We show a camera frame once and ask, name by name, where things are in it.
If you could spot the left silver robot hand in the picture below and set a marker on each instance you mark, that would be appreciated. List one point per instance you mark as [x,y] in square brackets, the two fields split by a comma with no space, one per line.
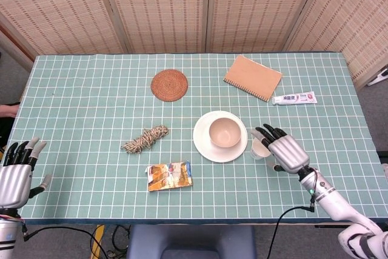
[13,180]

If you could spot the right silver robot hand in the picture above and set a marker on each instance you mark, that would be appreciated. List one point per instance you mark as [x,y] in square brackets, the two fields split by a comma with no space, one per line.
[288,153]

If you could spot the beige bowl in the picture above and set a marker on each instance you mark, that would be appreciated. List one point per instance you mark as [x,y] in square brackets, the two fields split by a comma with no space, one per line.
[225,133]

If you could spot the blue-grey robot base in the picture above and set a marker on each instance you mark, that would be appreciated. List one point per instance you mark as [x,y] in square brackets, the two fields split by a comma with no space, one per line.
[191,240]

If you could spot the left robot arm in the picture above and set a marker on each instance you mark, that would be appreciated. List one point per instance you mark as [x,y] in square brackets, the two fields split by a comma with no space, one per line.
[7,234]

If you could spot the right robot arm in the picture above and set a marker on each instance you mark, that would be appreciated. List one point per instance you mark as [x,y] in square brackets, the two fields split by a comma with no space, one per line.
[336,204]

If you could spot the white paper cup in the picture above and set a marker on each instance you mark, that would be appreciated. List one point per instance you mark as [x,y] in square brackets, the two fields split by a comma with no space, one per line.
[257,151]

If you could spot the white round plate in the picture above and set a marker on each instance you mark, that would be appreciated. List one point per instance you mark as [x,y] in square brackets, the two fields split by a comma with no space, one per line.
[202,146]

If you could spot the white toothpaste tube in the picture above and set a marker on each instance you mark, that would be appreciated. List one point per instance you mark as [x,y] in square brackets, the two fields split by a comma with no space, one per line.
[295,98]

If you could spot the brown spiral notebook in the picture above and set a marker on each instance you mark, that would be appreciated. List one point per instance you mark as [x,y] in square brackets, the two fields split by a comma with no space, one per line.
[253,77]

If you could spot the green grid tablecloth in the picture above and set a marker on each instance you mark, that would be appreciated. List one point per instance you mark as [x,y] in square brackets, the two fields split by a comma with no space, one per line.
[91,113]

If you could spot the yellow strip under table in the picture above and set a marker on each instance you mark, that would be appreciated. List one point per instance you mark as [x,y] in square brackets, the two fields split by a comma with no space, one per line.
[97,239]

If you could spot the white screen foot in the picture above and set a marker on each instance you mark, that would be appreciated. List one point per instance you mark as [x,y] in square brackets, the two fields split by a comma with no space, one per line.
[379,77]

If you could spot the orange snack packet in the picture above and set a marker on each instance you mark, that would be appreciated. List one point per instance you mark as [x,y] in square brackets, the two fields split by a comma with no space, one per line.
[169,177]

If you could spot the brown woven round coaster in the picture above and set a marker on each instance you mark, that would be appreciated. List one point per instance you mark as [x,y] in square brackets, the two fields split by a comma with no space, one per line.
[169,85]

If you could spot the bamboo folding screen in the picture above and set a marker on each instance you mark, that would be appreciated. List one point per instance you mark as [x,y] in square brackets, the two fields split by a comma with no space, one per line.
[163,7]

